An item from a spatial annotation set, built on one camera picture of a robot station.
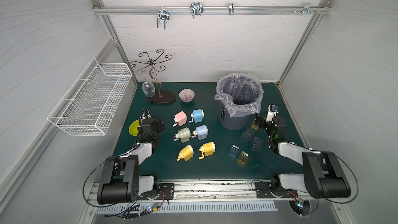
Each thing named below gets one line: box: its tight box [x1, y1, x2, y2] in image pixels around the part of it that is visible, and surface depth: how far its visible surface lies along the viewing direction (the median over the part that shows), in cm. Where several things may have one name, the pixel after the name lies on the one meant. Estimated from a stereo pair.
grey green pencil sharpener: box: [174, 127, 192, 144], surface depth 87 cm
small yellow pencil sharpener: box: [176, 144, 194, 162], surface depth 81 cm
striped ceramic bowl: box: [178, 88, 196, 103], surface depth 113 cm
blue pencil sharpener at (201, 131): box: [191, 124, 209, 140], surface depth 88 cm
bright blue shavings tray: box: [228, 144, 240, 160], surface depth 86 cm
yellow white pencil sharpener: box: [198, 141, 216, 160], surface depth 82 cm
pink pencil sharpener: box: [172, 110, 188, 128], surface depth 95 cm
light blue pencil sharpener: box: [189, 108, 205, 123], surface depth 97 cm
